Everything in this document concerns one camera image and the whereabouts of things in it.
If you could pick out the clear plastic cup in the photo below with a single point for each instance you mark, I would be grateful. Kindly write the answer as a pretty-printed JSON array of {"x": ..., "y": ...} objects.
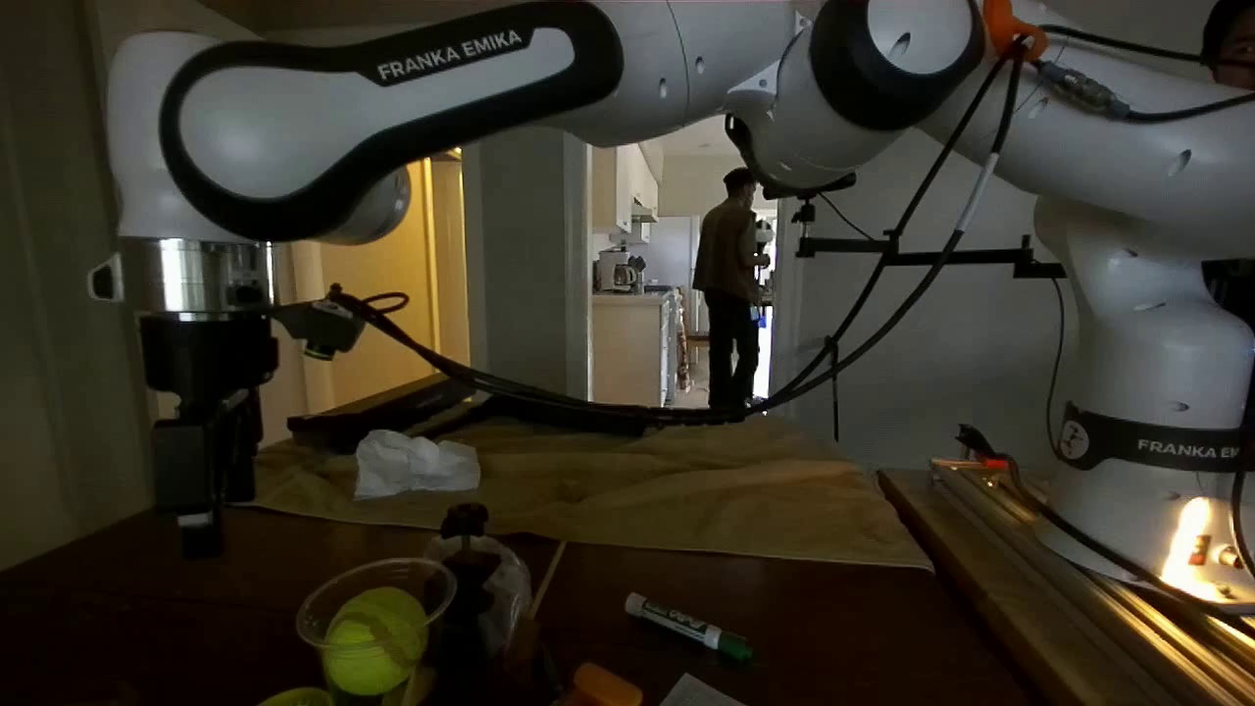
[{"x": 428, "y": 581}]

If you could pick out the orange round object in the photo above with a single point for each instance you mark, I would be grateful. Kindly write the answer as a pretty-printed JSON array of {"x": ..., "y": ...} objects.
[{"x": 600, "y": 689}]

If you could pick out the black keyboard instrument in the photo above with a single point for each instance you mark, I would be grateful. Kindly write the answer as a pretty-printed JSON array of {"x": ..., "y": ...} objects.
[{"x": 446, "y": 404}]

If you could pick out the person standing in kitchen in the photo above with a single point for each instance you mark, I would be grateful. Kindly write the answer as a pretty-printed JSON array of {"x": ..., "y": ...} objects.
[{"x": 722, "y": 277}]

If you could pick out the dark bottle with cap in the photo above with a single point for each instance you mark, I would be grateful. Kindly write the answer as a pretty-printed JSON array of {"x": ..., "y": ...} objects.
[{"x": 485, "y": 645}]

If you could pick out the green tennis ball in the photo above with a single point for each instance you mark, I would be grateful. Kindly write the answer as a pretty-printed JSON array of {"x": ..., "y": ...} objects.
[{"x": 373, "y": 641}]

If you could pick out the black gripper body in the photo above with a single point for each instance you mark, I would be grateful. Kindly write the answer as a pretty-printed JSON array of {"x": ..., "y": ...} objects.
[{"x": 200, "y": 365}]

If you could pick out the white napkin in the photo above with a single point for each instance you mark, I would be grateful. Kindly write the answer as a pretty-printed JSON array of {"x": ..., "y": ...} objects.
[{"x": 396, "y": 464}]

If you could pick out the green capped marker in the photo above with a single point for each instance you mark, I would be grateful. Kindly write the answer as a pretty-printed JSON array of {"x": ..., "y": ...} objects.
[{"x": 688, "y": 626}]

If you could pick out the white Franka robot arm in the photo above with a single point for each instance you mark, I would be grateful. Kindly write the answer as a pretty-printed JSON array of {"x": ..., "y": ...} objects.
[{"x": 1140, "y": 183}]

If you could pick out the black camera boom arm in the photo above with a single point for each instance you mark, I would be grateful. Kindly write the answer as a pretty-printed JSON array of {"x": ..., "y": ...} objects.
[{"x": 1022, "y": 262}]

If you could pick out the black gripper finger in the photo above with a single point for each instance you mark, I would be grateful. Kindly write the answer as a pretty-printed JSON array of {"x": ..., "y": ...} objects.
[
  {"x": 191, "y": 488},
  {"x": 246, "y": 429}
]

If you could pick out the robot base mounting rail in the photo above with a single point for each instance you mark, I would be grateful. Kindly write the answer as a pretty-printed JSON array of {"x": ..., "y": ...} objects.
[{"x": 1076, "y": 616}]

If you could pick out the small white card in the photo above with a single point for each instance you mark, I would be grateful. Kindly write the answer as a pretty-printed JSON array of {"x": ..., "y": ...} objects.
[{"x": 696, "y": 693}]

